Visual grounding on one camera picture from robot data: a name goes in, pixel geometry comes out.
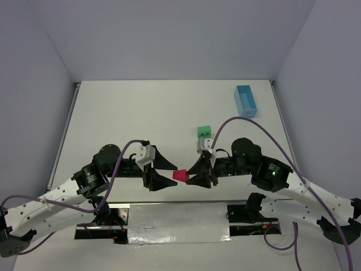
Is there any red triangular wood block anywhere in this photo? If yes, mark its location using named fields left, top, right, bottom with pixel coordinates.
left=173, top=169, right=190, bottom=183

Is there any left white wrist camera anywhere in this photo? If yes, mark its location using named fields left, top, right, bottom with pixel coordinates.
left=135, top=145, right=156, bottom=168

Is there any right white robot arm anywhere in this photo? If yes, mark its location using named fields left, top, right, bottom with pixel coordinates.
left=187, top=138, right=360, bottom=244

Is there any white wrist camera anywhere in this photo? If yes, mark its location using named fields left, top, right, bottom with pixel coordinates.
left=196, top=138, right=216, bottom=156
left=135, top=145, right=156, bottom=168

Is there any silver tape sheet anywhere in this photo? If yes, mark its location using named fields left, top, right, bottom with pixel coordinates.
left=127, top=203, right=231, bottom=244

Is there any light green rectangular block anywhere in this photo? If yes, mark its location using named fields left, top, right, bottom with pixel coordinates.
left=197, top=125, right=212, bottom=138

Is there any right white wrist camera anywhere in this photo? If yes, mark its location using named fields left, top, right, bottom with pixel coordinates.
left=196, top=138, right=216, bottom=156

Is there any aluminium mounting rail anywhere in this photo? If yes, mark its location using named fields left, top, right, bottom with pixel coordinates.
left=74, top=202, right=281, bottom=244

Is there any left table edge rail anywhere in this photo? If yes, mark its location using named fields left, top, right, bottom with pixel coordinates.
left=46, top=82, right=81, bottom=191

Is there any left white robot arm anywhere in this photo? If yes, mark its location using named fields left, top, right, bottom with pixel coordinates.
left=1, top=141, right=178, bottom=257

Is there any blue plastic box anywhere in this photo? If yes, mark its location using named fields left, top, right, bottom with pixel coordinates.
left=234, top=85, right=258, bottom=119

